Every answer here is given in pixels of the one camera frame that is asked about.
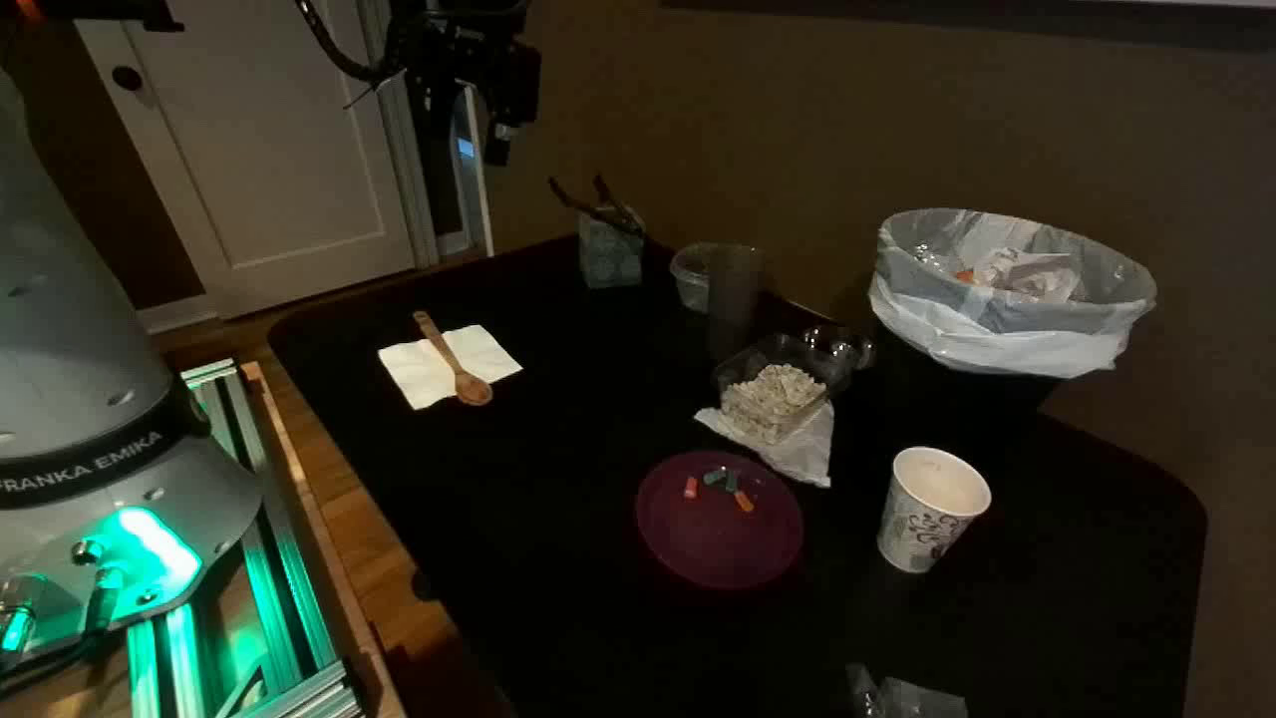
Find wooden spoon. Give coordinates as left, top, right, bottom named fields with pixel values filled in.
left=409, top=308, right=498, bottom=411

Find clear container with seeds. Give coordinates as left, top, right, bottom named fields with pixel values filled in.
left=712, top=359, right=833, bottom=450

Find patterned paper cup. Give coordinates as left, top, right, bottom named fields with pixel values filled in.
left=874, top=442, right=995, bottom=579

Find white napkin under container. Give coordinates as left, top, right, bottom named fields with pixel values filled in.
left=691, top=396, right=836, bottom=489

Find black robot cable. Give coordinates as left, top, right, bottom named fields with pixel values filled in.
left=292, top=0, right=409, bottom=86

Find red bowl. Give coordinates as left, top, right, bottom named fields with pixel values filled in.
left=628, top=448, right=808, bottom=595

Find white square napkin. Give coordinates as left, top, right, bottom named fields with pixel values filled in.
left=373, top=320, right=526, bottom=416

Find metal tongs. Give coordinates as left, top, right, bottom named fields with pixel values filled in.
left=546, top=173, right=650, bottom=240

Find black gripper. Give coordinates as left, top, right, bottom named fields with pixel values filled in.
left=401, top=8, right=546, bottom=139

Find aluminium frame rails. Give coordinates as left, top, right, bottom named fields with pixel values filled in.
left=119, top=355, right=367, bottom=718

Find crinkled plastic wrapper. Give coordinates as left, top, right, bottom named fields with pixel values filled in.
left=840, top=657, right=973, bottom=718

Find dark tall cup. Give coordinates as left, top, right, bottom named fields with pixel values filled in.
left=700, top=240, right=764, bottom=352

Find metal bowl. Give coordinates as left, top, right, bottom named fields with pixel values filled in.
left=723, top=323, right=877, bottom=397

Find clear empty plastic tub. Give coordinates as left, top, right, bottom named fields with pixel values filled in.
left=664, top=240, right=719, bottom=320

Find white door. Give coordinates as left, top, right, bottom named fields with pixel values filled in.
left=73, top=0, right=498, bottom=311

